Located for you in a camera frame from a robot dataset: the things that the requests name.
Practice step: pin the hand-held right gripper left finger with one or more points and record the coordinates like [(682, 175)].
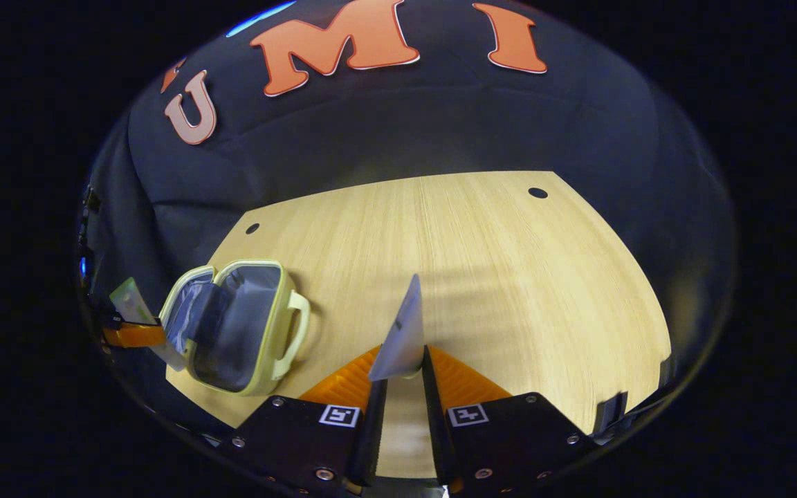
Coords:
[(374, 429)]

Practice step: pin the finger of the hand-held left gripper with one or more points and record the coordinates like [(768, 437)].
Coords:
[(135, 336)]

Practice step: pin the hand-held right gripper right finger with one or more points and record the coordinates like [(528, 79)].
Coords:
[(434, 429)]

